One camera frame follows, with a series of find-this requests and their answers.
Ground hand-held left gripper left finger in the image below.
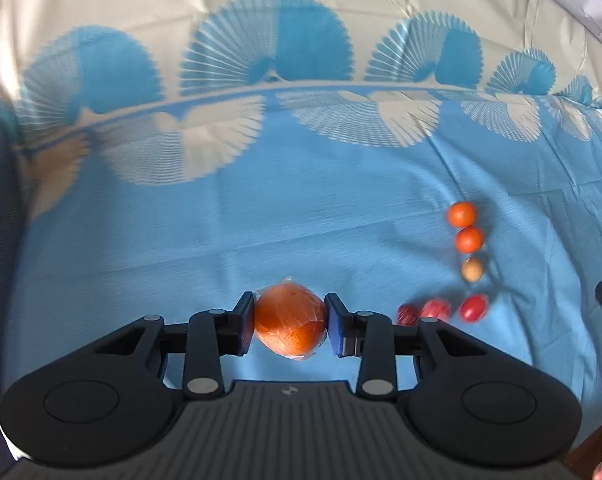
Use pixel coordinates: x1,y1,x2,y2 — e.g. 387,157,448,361
88,291,256,401

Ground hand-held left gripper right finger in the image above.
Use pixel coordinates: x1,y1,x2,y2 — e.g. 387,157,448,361
325,292,496,401

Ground plastic-wrapped large orange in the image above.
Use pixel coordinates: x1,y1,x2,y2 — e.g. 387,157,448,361
254,276,328,362

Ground plastic-wrapped red fruit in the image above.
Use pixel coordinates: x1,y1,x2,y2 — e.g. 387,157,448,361
420,298,452,323
397,303,422,327

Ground small orange mandarin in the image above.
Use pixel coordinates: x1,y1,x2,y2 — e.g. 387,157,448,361
454,227,485,255
447,201,479,228

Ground blue and white printed cloth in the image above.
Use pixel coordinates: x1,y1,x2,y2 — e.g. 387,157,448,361
0,0,602,466

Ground red cherry tomato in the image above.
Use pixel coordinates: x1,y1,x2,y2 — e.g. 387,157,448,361
460,294,490,322

